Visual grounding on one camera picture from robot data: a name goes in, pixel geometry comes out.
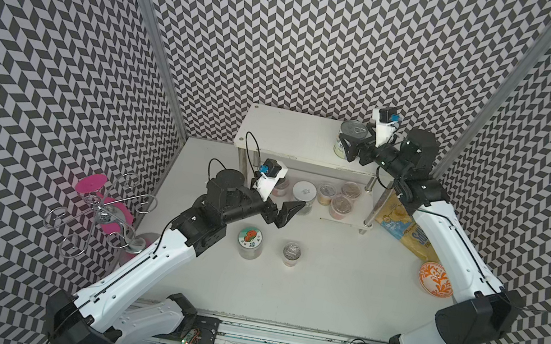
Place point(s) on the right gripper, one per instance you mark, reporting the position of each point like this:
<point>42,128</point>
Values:
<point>367,144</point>

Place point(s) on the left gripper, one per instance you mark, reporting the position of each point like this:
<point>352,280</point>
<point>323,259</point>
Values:
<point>283,215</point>

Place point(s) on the purple white tin can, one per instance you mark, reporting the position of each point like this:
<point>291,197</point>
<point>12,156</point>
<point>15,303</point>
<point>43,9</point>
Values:
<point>351,134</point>

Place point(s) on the pink seed cup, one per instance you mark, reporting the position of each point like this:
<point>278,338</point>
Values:
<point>351,191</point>
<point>340,207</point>
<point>281,187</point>

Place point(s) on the tomato label seed jar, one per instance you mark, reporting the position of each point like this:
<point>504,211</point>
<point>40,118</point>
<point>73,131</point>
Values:
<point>250,241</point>

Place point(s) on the white lid dark jar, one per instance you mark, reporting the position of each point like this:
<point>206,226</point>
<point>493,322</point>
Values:
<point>305,191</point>

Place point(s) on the small red label cup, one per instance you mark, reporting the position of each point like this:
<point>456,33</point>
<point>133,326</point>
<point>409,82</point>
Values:
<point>291,254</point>

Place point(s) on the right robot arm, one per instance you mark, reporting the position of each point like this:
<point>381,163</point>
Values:
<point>483,310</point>

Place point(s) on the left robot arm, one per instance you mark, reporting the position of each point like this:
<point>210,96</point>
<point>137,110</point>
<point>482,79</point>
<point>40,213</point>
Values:
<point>103,314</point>

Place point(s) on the white two-tier shelf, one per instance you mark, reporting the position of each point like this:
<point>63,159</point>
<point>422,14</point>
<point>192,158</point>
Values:
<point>304,143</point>

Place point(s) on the small yellow seed cup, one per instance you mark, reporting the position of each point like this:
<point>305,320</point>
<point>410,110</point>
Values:
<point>326,192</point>

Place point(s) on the yellow blue snack bag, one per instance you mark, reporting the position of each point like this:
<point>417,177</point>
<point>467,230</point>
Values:
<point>393,217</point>

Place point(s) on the orange patterned bowl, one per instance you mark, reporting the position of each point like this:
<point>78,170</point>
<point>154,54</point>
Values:
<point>434,280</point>

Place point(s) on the pink plate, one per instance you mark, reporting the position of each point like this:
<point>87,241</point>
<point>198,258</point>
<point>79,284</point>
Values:
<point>91,184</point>

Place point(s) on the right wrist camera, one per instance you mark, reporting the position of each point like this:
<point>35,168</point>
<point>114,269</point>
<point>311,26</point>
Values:
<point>386,125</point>

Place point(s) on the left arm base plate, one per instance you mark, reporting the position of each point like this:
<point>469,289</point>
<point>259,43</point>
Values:
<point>204,327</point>

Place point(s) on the wire cup rack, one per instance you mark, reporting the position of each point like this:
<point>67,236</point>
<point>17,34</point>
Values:
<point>113,211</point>

